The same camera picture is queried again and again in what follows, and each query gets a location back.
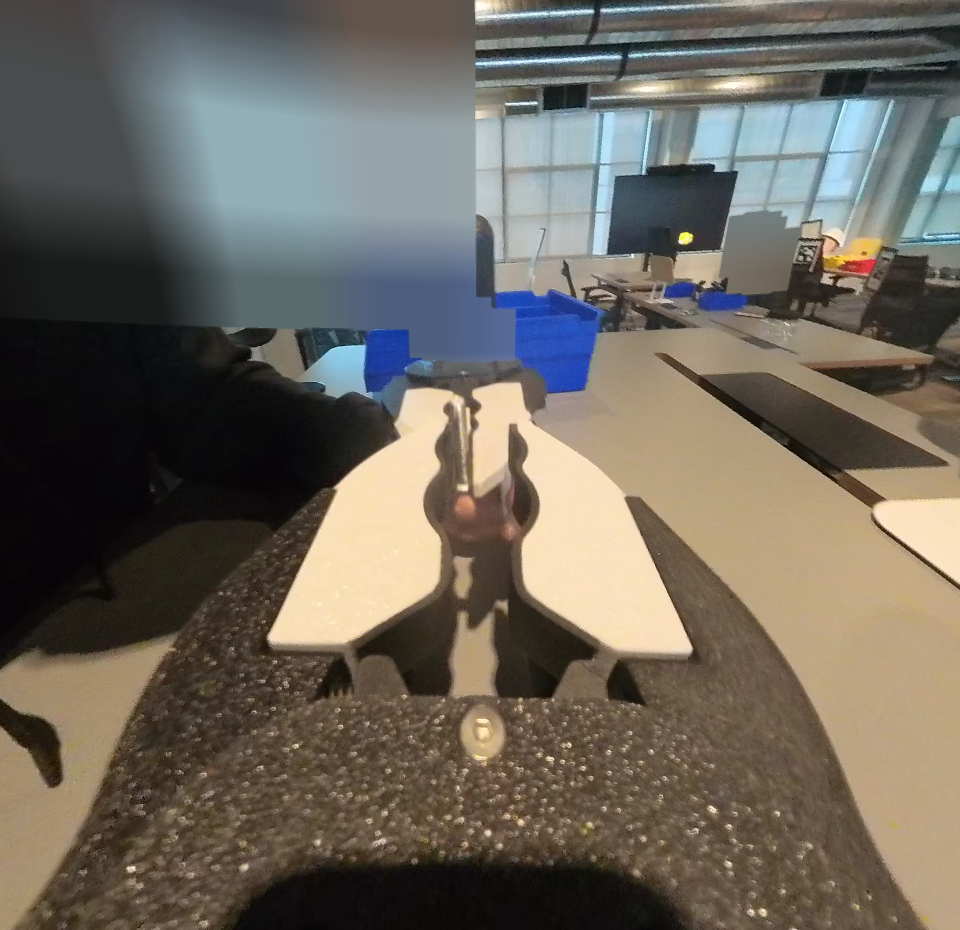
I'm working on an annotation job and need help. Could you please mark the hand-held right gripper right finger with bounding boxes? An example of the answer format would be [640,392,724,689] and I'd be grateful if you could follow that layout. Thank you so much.
[507,422,694,658]

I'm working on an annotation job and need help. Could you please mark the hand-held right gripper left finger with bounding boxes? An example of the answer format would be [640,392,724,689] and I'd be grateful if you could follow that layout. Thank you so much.
[266,420,455,657]

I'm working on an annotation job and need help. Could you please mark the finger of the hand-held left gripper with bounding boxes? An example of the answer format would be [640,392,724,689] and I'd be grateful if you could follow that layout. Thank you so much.
[471,384,543,498]
[393,384,460,444]

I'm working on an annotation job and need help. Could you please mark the silver bolt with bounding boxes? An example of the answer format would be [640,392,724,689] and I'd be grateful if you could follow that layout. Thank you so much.
[447,396,478,496]

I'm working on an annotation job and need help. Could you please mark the person's left forearm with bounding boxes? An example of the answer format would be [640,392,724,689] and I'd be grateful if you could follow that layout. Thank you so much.
[0,318,400,650]

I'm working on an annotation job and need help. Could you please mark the person's left hand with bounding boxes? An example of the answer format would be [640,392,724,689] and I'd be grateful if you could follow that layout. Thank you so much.
[444,487,522,547]

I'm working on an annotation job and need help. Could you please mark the blue plastic bin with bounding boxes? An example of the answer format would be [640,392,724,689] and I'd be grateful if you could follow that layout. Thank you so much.
[365,288,603,395]

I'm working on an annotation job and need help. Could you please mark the white rounded object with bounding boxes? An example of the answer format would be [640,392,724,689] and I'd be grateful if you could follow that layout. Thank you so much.
[294,343,370,400]

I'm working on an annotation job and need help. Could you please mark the large black monitor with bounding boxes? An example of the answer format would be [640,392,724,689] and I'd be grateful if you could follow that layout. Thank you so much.
[606,163,740,258]

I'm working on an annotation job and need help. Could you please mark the black desk mat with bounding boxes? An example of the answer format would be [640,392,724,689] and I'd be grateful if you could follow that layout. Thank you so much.
[699,371,950,474]

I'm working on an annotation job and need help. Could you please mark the grey background desk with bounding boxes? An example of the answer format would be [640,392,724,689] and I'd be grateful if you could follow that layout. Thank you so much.
[591,270,937,391]

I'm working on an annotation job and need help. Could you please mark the white document stand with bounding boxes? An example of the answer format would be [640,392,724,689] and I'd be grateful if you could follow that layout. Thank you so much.
[871,497,960,590]

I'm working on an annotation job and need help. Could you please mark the yellow bins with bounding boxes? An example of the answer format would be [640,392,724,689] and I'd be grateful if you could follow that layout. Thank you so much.
[821,228,882,275]

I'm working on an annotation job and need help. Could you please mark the silver ventilation duct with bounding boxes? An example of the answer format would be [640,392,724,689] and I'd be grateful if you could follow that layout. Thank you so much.
[476,0,960,46]
[476,41,960,76]

